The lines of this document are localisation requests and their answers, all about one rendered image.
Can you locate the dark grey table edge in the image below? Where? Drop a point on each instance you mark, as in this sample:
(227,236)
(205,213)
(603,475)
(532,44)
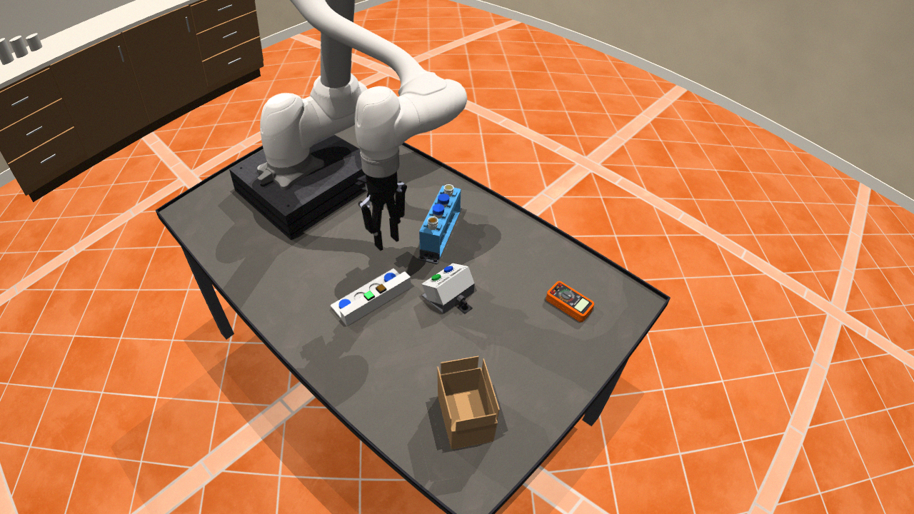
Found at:
(607,260)

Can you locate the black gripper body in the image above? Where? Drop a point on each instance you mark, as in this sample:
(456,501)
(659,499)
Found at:
(381,185)

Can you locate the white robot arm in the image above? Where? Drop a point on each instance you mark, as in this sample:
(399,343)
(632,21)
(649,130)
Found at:
(383,121)

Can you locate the orange digital multimeter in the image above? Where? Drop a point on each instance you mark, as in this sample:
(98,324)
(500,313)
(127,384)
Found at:
(570,301)

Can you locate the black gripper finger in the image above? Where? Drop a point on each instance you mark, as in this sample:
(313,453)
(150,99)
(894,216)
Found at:
(373,223)
(397,210)

